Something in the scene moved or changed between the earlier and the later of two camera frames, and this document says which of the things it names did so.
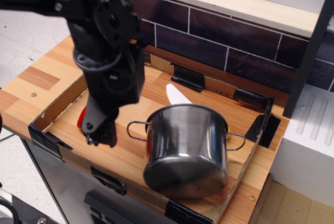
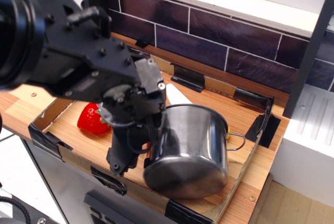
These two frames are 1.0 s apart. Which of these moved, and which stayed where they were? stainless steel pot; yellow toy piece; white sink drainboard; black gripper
Moved: black gripper
Stayed: stainless steel pot; yellow toy piece; white sink drainboard
